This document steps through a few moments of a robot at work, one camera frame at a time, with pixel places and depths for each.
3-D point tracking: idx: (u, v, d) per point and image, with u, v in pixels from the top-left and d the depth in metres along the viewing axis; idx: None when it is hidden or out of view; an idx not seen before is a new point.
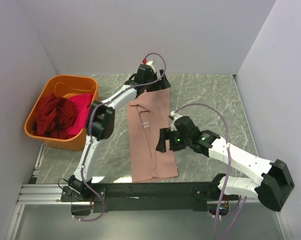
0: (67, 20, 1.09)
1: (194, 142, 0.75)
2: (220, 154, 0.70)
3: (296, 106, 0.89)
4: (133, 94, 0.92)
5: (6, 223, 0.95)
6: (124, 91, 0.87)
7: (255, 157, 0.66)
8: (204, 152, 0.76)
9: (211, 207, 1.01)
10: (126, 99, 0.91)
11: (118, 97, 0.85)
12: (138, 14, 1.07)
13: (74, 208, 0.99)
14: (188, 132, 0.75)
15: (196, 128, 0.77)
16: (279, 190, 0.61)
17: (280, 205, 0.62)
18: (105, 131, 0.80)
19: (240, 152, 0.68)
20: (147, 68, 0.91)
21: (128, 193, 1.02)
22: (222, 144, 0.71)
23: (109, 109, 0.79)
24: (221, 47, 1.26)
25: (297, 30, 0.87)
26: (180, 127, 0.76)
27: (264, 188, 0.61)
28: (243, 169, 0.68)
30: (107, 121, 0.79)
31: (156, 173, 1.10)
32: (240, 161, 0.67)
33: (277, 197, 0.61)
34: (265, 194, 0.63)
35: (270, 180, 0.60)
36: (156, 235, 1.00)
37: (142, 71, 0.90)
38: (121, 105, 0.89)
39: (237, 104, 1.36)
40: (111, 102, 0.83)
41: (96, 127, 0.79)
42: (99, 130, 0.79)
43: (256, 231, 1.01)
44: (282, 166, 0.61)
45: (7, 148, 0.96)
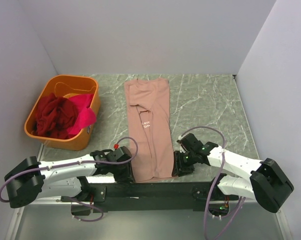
0: (67, 20, 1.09)
1: (197, 153, 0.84)
2: (215, 159, 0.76)
3: (295, 106, 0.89)
4: (89, 170, 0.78)
5: (6, 223, 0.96)
6: (80, 163, 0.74)
7: (247, 159, 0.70)
8: (206, 161, 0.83)
9: (211, 207, 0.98)
10: (76, 173, 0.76)
11: (65, 167, 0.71)
12: (137, 14, 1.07)
13: (74, 208, 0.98)
14: (190, 145, 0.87)
15: (198, 141, 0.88)
16: (271, 187, 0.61)
17: (277, 205, 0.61)
18: (16, 198, 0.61)
19: (233, 156, 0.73)
20: (127, 154, 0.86)
21: (129, 193, 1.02)
22: (218, 151, 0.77)
23: (39, 178, 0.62)
24: (221, 47, 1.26)
25: (297, 30, 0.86)
26: (184, 141, 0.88)
27: (255, 186, 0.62)
28: (236, 170, 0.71)
30: (26, 189, 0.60)
31: (157, 173, 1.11)
32: (232, 162, 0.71)
33: (272, 195, 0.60)
34: (259, 195, 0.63)
35: (258, 175, 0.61)
36: (156, 235, 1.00)
37: (120, 151, 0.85)
38: (65, 177, 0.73)
39: (237, 104, 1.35)
40: (48, 171, 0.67)
41: (13, 185, 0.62)
42: (13, 192, 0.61)
43: (257, 231, 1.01)
44: (270, 164, 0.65)
45: (7, 148, 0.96)
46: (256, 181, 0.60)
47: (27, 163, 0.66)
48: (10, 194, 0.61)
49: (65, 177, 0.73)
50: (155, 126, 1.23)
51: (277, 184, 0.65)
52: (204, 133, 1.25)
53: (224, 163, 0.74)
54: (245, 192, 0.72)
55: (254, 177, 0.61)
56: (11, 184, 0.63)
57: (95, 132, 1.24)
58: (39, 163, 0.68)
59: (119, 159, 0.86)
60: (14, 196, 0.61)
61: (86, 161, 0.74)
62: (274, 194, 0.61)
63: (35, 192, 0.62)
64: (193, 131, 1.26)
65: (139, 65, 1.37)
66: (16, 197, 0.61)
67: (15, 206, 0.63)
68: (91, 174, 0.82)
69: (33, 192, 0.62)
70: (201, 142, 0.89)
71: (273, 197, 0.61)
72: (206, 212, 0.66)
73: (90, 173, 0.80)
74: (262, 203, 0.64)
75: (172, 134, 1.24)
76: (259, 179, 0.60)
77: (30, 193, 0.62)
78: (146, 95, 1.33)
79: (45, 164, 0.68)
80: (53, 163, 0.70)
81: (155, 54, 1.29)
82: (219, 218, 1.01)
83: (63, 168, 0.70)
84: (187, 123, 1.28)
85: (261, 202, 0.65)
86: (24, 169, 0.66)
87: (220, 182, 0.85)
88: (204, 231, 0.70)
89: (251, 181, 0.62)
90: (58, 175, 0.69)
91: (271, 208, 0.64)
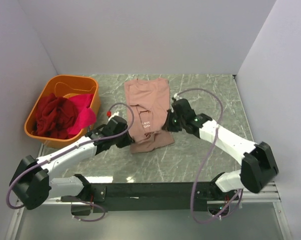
0: (67, 20, 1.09)
1: (188, 123, 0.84)
2: (209, 135, 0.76)
3: (295, 107, 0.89)
4: (90, 150, 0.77)
5: (6, 223, 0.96)
6: (78, 146, 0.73)
7: (241, 140, 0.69)
8: (195, 133, 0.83)
9: (211, 207, 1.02)
10: (78, 157, 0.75)
11: (63, 154, 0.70)
12: (137, 15, 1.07)
13: (74, 208, 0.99)
14: (183, 113, 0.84)
15: (192, 110, 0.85)
16: (260, 171, 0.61)
17: (261, 187, 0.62)
18: (29, 199, 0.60)
19: (227, 133, 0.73)
20: (121, 123, 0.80)
21: (128, 193, 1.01)
22: (212, 126, 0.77)
23: (42, 173, 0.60)
24: (221, 47, 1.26)
25: (297, 30, 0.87)
26: (177, 108, 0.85)
27: (245, 166, 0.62)
28: (228, 148, 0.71)
30: (33, 187, 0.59)
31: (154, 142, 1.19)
32: (226, 141, 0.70)
33: (258, 178, 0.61)
34: (246, 176, 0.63)
35: (251, 158, 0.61)
36: (156, 235, 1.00)
37: (113, 123, 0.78)
38: (68, 164, 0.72)
39: (237, 104, 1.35)
40: (48, 163, 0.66)
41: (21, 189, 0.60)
42: (23, 196, 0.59)
43: (257, 231, 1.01)
44: (265, 148, 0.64)
45: (7, 148, 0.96)
46: (248, 162, 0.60)
47: (25, 163, 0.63)
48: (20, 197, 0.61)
49: (69, 164, 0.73)
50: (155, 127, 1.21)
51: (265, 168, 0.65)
52: None
53: (216, 139, 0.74)
54: (235, 182, 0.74)
55: (247, 158, 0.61)
56: (17, 188, 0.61)
57: None
58: (36, 159, 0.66)
59: (115, 132, 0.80)
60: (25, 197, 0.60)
61: (83, 142, 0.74)
62: (261, 177, 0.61)
63: (44, 187, 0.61)
64: None
65: (139, 65, 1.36)
66: (26, 197, 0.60)
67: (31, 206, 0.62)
68: (94, 154, 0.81)
69: (42, 188, 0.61)
70: (194, 112, 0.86)
71: (259, 180, 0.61)
72: (193, 197, 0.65)
73: (92, 152, 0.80)
74: (246, 184, 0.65)
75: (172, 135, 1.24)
76: (251, 161, 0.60)
77: (40, 190, 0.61)
78: (146, 95, 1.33)
79: (43, 159, 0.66)
80: (51, 155, 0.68)
81: (155, 54, 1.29)
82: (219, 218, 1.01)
83: (64, 155, 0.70)
84: None
85: (244, 183, 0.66)
86: (24, 170, 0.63)
87: (218, 179, 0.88)
88: (192, 213, 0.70)
89: (242, 162, 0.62)
90: (60, 164, 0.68)
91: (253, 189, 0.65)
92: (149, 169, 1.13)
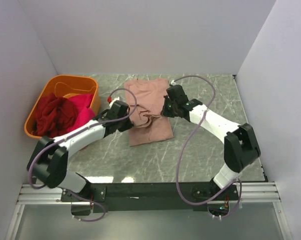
0: (67, 20, 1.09)
1: (179, 107, 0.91)
2: (197, 116, 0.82)
3: (295, 107, 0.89)
4: (100, 131, 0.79)
5: (6, 223, 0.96)
6: (89, 127, 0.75)
7: (225, 121, 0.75)
8: (186, 116, 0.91)
9: (211, 207, 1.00)
10: (89, 138, 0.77)
11: (77, 134, 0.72)
12: (138, 15, 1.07)
13: (74, 208, 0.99)
14: (176, 97, 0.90)
15: (184, 95, 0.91)
16: (240, 149, 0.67)
17: (241, 166, 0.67)
18: (50, 177, 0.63)
19: (214, 116, 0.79)
20: (124, 105, 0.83)
21: (128, 193, 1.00)
22: (201, 109, 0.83)
23: (61, 150, 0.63)
24: (222, 46, 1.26)
25: (298, 30, 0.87)
26: (171, 93, 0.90)
27: (227, 144, 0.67)
28: (213, 129, 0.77)
30: (55, 164, 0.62)
31: (152, 136, 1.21)
32: (212, 121, 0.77)
33: (239, 156, 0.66)
34: (228, 154, 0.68)
35: (232, 136, 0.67)
36: (156, 235, 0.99)
37: (117, 107, 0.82)
38: (81, 144, 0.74)
39: (237, 104, 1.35)
40: (65, 141, 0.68)
41: (41, 169, 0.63)
42: (44, 174, 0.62)
43: (257, 231, 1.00)
44: (247, 129, 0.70)
45: (7, 148, 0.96)
46: (229, 140, 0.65)
47: (42, 143, 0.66)
48: (41, 177, 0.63)
49: (81, 144, 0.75)
50: (156, 128, 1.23)
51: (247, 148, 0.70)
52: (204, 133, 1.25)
53: (203, 120, 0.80)
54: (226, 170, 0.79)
55: (229, 136, 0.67)
56: (36, 169, 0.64)
57: None
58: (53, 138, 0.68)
59: (120, 114, 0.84)
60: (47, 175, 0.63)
61: (93, 124, 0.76)
62: (241, 155, 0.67)
63: (63, 164, 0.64)
64: (193, 131, 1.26)
65: (139, 65, 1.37)
66: (49, 175, 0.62)
67: (52, 184, 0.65)
68: (102, 136, 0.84)
69: (62, 164, 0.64)
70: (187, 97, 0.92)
71: (240, 158, 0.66)
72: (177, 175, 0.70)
73: (101, 134, 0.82)
74: (229, 163, 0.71)
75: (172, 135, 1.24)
76: (232, 138, 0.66)
77: (60, 167, 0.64)
78: (146, 95, 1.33)
79: (59, 137, 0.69)
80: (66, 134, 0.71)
81: (155, 54, 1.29)
82: (219, 218, 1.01)
83: (78, 135, 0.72)
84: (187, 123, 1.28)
85: (227, 162, 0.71)
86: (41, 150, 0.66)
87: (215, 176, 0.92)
88: (178, 191, 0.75)
89: (225, 141, 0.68)
90: (76, 143, 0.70)
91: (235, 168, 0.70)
92: (149, 169, 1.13)
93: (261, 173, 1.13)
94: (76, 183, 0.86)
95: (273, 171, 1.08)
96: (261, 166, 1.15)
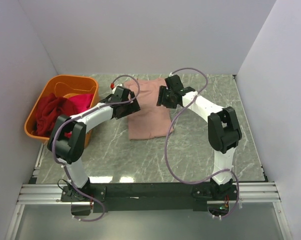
0: (67, 20, 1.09)
1: (175, 93, 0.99)
2: (188, 100, 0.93)
3: (296, 106, 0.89)
4: (108, 112, 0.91)
5: (5, 223, 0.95)
6: (99, 108, 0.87)
7: (212, 104, 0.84)
8: (180, 102, 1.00)
9: (211, 207, 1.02)
10: (100, 118, 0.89)
11: (90, 112, 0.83)
12: (138, 14, 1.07)
13: (74, 208, 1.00)
14: (172, 85, 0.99)
15: (180, 84, 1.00)
16: (222, 129, 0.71)
17: (222, 145, 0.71)
18: (72, 151, 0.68)
19: (203, 101, 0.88)
20: (126, 90, 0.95)
21: (128, 193, 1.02)
22: (191, 94, 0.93)
23: (79, 124, 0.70)
24: (222, 46, 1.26)
25: (298, 30, 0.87)
26: (168, 81, 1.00)
27: (210, 124, 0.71)
28: (201, 111, 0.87)
30: (75, 137, 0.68)
31: (153, 131, 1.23)
32: (200, 104, 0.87)
33: (220, 135, 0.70)
34: (210, 134, 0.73)
35: (214, 116, 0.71)
36: (156, 236, 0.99)
37: (120, 91, 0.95)
38: (93, 122, 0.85)
39: (237, 104, 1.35)
40: (82, 118, 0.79)
41: (62, 145, 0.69)
42: (67, 149, 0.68)
43: (258, 232, 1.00)
44: (229, 111, 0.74)
45: (7, 148, 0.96)
46: (211, 119, 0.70)
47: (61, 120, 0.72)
48: (65, 150, 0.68)
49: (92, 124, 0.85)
50: (156, 126, 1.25)
51: (230, 129, 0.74)
52: (204, 133, 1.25)
53: (192, 103, 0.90)
54: (219, 160, 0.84)
55: (211, 116, 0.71)
56: (58, 145, 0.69)
57: (95, 132, 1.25)
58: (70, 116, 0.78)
59: (123, 98, 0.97)
60: (70, 147, 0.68)
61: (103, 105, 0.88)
62: (223, 134, 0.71)
63: (82, 138, 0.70)
64: (193, 131, 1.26)
65: (139, 65, 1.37)
66: (72, 146, 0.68)
67: (73, 159, 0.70)
68: (110, 117, 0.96)
69: (83, 137, 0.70)
70: (183, 86, 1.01)
71: (220, 137, 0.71)
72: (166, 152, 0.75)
73: (109, 116, 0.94)
74: (212, 143, 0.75)
75: (172, 135, 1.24)
76: (213, 118, 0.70)
77: (80, 140, 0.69)
78: (146, 95, 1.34)
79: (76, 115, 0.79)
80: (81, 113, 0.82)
81: (155, 54, 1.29)
82: (219, 218, 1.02)
83: (92, 114, 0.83)
84: (187, 123, 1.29)
85: (211, 142, 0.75)
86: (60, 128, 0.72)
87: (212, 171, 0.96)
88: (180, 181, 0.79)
89: (208, 120, 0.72)
90: (90, 119, 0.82)
91: (217, 147, 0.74)
92: (149, 169, 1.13)
93: (261, 173, 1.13)
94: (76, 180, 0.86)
95: (274, 171, 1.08)
96: (261, 166, 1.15)
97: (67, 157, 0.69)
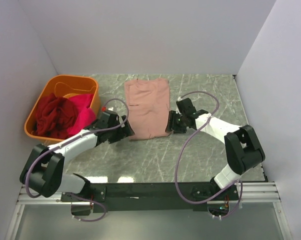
0: (67, 20, 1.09)
1: (188, 117, 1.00)
2: (202, 122, 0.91)
3: (296, 107, 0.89)
4: (91, 140, 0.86)
5: (5, 223, 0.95)
6: (81, 136, 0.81)
7: (226, 124, 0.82)
8: (193, 125, 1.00)
9: (211, 207, 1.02)
10: (82, 146, 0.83)
11: (71, 142, 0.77)
12: (138, 15, 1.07)
13: (74, 208, 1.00)
14: (184, 109, 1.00)
15: (192, 107, 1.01)
16: (242, 150, 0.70)
17: (244, 166, 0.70)
18: (47, 185, 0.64)
19: (217, 121, 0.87)
20: (112, 114, 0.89)
21: (128, 193, 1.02)
22: (204, 117, 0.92)
23: (57, 156, 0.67)
24: (222, 46, 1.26)
25: (298, 30, 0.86)
26: (180, 104, 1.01)
27: (227, 144, 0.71)
28: (216, 132, 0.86)
30: (51, 170, 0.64)
31: (153, 131, 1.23)
32: (214, 125, 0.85)
33: (240, 156, 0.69)
34: (230, 155, 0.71)
35: (231, 135, 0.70)
36: (156, 235, 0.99)
37: (106, 117, 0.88)
38: (74, 152, 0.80)
39: (237, 104, 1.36)
40: (60, 148, 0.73)
41: (36, 179, 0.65)
42: (40, 183, 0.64)
43: (257, 232, 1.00)
44: (248, 129, 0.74)
45: (7, 148, 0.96)
46: (229, 139, 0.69)
47: (37, 151, 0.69)
48: (39, 184, 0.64)
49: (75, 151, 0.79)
50: (156, 126, 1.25)
51: (251, 150, 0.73)
52: (204, 133, 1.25)
53: (206, 124, 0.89)
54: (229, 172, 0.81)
55: (228, 136, 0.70)
56: (32, 178, 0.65)
57: None
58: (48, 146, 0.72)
59: (109, 123, 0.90)
60: (45, 182, 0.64)
61: (86, 133, 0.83)
62: (243, 155, 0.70)
63: (58, 171, 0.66)
64: (193, 131, 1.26)
65: (139, 65, 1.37)
66: (47, 181, 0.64)
67: (48, 193, 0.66)
68: (94, 144, 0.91)
69: (59, 170, 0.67)
70: (195, 108, 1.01)
71: (241, 158, 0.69)
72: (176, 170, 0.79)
73: (93, 143, 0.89)
74: (232, 165, 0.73)
75: (172, 135, 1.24)
76: (232, 138, 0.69)
77: (56, 174, 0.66)
78: (146, 95, 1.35)
79: (54, 145, 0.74)
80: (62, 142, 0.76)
81: (155, 54, 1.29)
82: (219, 218, 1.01)
83: (72, 142, 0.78)
84: None
85: (230, 164, 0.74)
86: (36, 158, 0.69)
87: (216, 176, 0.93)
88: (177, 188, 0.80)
89: (225, 140, 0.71)
90: (70, 150, 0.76)
91: (238, 169, 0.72)
92: (149, 169, 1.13)
93: (261, 174, 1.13)
94: (76, 183, 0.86)
95: (273, 171, 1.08)
96: (261, 166, 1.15)
97: (41, 192, 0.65)
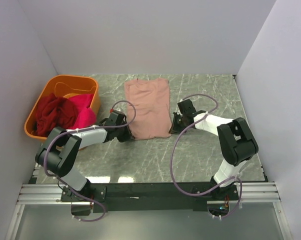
0: (67, 20, 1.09)
1: (187, 117, 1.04)
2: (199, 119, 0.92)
3: (295, 106, 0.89)
4: (101, 135, 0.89)
5: (5, 223, 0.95)
6: (95, 128, 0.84)
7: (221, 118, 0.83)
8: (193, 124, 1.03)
9: (211, 207, 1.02)
10: (93, 138, 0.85)
11: (87, 130, 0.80)
12: (138, 15, 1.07)
13: (74, 208, 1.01)
14: (185, 109, 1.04)
15: (192, 108, 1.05)
16: (234, 139, 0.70)
17: (236, 156, 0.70)
18: (62, 164, 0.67)
19: (212, 117, 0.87)
20: (121, 114, 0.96)
21: (128, 193, 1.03)
22: (203, 115, 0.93)
23: (75, 137, 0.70)
24: (222, 46, 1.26)
25: (298, 29, 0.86)
26: (181, 105, 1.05)
27: (219, 134, 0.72)
28: (210, 127, 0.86)
30: (69, 149, 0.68)
31: (153, 131, 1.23)
32: (210, 120, 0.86)
33: (232, 146, 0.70)
34: (223, 145, 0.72)
35: (223, 125, 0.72)
36: (156, 235, 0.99)
37: (115, 115, 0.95)
38: (86, 141, 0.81)
39: (237, 104, 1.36)
40: (77, 133, 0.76)
41: (53, 157, 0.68)
42: (56, 162, 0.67)
43: (257, 231, 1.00)
44: (239, 120, 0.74)
45: (6, 148, 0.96)
46: (221, 129, 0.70)
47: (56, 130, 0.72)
48: (54, 163, 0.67)
49: (86, 141, 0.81)
50: (156, 126, 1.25)
51: (243, 140, 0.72)
52: (204, 133, 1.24)
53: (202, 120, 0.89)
54: (226, 168, 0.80)
55: (219, 126, 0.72)
56: (48, 157, 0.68)
57: None
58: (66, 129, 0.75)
59: (117, 122, 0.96)
60: (60, 160, 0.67)
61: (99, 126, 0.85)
62: (235, 145, 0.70)
63: (74, 152, 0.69)
64: (193, 131, 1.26)
65: (139, 65, 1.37)
66: (61, 160, 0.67)
67: (62, 172, 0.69)
68: (103, 140, 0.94)
69: (74, 152, 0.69)
70: (195, 109, 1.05)
71: (233, 147, 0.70)
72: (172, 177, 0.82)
73: (102, 139, 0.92)
74: (226, 156, 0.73)
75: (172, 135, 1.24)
76: (223, 127, 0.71)
77: (72, 154, 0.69)
78: (146, 95, 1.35)
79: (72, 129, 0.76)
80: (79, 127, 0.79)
81: (155, 54, 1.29)
82: (219, 218, 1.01)
83: (88, 131, 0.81)
84: None
85: (224, 155, 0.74)
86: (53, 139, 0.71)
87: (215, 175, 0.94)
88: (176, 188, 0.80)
89: (218, 130, 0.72)
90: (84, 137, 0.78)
91: (231, 160, 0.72)
92: (149, 169, 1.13)
93: (261, 173, 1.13)
94: (76, 182, 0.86)
95: (273, 171, 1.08)
96: (261, 166, 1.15)
97: (56, 170, 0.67)
